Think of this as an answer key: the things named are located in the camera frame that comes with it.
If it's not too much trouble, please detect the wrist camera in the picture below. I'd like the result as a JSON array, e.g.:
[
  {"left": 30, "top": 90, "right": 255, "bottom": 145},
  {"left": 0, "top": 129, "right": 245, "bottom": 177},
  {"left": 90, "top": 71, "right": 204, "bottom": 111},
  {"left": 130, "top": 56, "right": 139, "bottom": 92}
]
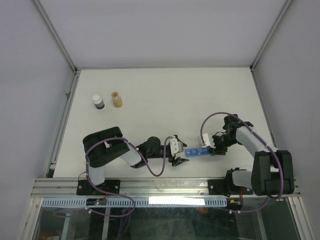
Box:
[
  {"left": 169, "top": 138, "right": 184, "bottom": 156},
  {"left": 198, "top": 133, "right": 213, "bottom": 148}
]

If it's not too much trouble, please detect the white cap pill bottle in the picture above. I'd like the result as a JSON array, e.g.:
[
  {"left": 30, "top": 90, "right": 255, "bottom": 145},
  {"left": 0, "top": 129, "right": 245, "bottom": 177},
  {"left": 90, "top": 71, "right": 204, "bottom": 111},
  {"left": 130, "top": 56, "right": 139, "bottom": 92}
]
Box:
[{"left": 92, "top": 94, "right": 105, "bottom": 110}]

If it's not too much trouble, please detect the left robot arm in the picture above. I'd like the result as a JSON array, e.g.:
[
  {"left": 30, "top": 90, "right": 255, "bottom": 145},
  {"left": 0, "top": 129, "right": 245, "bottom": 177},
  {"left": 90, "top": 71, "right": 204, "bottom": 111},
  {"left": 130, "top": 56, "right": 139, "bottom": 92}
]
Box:
[{"left": 82, "top": 126, "right": 189, "bottom": 195}]

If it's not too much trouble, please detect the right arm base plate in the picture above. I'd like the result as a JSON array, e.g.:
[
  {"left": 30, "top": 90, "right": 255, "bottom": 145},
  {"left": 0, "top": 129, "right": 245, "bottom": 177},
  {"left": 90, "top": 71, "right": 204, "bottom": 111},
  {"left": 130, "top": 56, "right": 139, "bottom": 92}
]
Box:
[{"left": 207, "top": 167, "right": 254, "bottom": 198}]

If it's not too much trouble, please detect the amber pill bottle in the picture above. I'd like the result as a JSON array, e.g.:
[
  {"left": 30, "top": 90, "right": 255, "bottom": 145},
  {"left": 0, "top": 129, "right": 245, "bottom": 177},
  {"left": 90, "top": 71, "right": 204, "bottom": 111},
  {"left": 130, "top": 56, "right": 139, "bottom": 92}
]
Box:
[{"left": 111, "top": 91, "right": 123, "bottom": 108}]

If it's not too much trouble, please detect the blue weekly pill organizer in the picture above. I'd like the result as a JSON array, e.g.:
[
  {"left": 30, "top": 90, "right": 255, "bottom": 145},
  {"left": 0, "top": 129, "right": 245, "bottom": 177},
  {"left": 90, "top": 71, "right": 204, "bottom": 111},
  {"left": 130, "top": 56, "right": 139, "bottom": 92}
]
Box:
[{"left": 184, "top": 147, "right": 210, "bottom": 158}]

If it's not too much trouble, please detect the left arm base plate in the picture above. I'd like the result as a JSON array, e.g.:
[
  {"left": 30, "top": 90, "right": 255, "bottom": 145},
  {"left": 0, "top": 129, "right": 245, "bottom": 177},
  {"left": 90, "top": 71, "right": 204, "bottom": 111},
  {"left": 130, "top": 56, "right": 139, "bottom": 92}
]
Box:
[{"left": 76, "top": 179, "right": 121, "bottom": 196}]

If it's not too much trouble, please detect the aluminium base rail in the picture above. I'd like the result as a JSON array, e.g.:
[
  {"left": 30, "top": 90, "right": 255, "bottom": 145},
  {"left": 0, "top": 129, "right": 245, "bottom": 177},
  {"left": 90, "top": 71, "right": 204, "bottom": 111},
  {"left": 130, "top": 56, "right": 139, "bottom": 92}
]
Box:
[{"left": 31, "top": 176, "right": 301, "bottom": 199}]

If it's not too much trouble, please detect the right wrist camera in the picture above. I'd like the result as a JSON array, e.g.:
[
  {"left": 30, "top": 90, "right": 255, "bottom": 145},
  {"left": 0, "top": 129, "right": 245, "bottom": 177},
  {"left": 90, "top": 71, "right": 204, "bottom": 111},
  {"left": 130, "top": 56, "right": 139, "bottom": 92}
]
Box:
[{"left": 198, "top": 133, "right": 213, "bottom": 148}]

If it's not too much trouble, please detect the white slotted cable duct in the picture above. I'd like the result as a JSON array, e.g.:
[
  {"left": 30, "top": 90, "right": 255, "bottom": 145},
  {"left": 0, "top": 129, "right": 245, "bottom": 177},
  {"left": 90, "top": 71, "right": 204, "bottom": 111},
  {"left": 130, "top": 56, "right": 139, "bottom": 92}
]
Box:
[{"left": 42, "top": 196, "right": 227, "bottom": 208}]

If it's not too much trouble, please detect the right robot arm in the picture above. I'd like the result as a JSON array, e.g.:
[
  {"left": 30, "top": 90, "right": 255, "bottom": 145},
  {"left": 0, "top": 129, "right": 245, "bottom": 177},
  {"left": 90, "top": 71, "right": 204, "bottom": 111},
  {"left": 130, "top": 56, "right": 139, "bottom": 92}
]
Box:
[{"left": 209, "top": 114, "right": 295, "bottom": 199}]

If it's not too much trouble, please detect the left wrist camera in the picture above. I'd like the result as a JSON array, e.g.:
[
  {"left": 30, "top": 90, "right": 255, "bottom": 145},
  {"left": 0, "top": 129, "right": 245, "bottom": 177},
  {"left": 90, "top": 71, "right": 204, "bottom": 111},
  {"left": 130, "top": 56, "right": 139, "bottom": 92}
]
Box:
[{"left": 169, "top": 138, "right": 184, "bottom": 156}]

